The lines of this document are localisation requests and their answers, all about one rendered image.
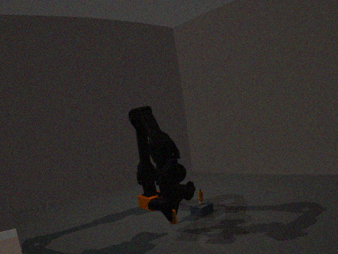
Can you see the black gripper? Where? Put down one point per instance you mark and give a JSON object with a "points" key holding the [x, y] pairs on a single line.
{"points": [[165, 204]]}

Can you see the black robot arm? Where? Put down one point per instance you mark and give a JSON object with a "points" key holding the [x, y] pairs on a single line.
{"points": [[161, 147]]}

